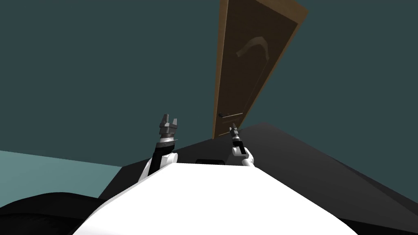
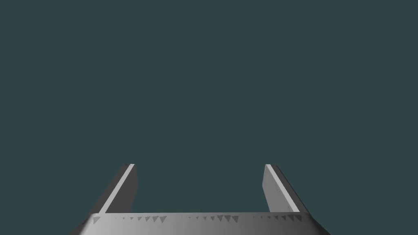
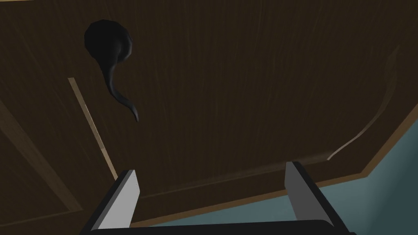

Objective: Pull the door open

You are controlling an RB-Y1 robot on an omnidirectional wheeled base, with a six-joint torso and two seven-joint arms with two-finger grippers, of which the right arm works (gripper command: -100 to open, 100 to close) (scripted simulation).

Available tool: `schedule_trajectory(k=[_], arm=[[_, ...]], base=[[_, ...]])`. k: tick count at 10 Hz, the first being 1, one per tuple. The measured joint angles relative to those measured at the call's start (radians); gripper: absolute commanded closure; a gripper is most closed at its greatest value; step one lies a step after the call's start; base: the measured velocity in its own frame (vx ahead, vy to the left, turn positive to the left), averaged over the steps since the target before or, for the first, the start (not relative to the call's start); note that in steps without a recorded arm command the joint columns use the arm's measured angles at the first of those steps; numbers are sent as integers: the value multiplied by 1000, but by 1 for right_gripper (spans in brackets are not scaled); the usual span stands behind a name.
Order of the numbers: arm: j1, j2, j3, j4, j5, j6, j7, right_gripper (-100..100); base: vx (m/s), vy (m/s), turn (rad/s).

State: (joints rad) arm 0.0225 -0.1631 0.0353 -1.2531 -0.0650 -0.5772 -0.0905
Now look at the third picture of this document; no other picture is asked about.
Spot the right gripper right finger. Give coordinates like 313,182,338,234
284,161,350,233

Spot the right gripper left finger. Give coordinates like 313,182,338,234
80,169,141,233

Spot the dark brown wooden door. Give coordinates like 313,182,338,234
0,0,418,228

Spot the black curved door handle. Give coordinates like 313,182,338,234
84,19,140,123

